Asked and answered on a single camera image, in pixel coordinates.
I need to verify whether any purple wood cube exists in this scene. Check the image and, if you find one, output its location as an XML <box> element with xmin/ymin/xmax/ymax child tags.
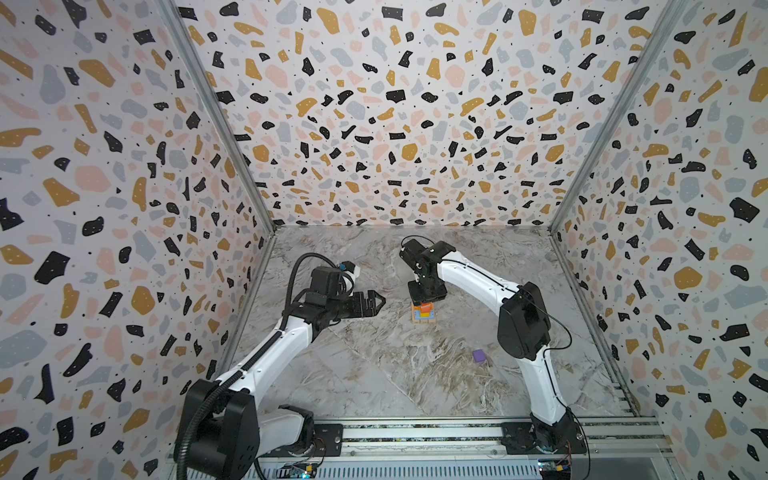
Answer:
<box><xmin>472</xmin><ymin>349</ymin><xmax>486</xmax><ymax>363</ymax></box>

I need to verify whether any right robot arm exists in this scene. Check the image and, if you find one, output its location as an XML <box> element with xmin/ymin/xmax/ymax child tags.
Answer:
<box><xmin>399</xmin><ymin>236</ymin><xmax>578</xmax><ymax>453</ymax></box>

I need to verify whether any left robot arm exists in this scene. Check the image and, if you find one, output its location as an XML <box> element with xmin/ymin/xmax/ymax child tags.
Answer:
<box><xmin>173</xmin><ymin>261</ymin><xmax>386</xmax><ymax>479</ymax></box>

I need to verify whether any left electronics board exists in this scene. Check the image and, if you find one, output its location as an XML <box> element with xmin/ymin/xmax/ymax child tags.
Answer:
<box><xmin>276</xmin><ymin>462</ymin><xmax>318</xmax><ymax>479</ymax></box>

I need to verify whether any electronics board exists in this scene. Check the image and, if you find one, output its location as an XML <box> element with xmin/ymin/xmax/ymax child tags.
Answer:
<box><xmin>276</xmin><ymin>462</ymin><xmax>318</xmax><ymax>479</ymax></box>
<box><xmin>537</xmin><ymin>460</ymin><xmax>572</xmax><ymax>480</ymax></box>

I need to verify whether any right electronics board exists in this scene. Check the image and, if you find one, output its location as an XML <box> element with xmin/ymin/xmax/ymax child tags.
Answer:
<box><xmin>537</xmin><ymin>460</ymin><xmax>572</xmax><ymax>480</ymax></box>

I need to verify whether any left corner aluminium profile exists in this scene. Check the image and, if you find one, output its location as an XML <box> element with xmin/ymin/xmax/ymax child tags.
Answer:
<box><xmin>157</xmin><ymin>0</ymin><xmax>277</xmax><ymax>234</ymax></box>

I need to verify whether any corner aluminium profile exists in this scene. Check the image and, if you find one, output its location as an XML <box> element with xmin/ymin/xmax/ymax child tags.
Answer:
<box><xmin>548</xmin><ymin>0</ymin><xmax>685</xmax><ymax>234</ymax></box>
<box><xmin>157</xmin><ymin>0</ymin><xmax>277</xmax><ymax>234</ymax></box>

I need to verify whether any right corner aluminium profile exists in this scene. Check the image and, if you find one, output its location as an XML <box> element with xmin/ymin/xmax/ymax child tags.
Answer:
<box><xmin>548</xmin><ymin>0</ymin><xmax>685</xmax><ymax>234</ymax></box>

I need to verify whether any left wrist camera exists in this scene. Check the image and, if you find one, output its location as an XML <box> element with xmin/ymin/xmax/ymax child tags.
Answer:
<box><xmin>339</xmin><ymin>261</ymin><xmax>361</xmax><ymax>280</ymax></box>

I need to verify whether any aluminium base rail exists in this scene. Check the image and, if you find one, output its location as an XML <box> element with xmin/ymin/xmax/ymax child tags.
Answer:
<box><xmin>244</xmin><ymin>417</ymin><xmax>684</xmax><ymax>479</ymax></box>

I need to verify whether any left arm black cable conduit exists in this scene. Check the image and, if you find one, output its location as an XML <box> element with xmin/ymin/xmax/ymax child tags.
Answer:
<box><xmin>172</xmin><ymin>251</ymin><xmax>337</xmax><ymax>480</ymax></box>

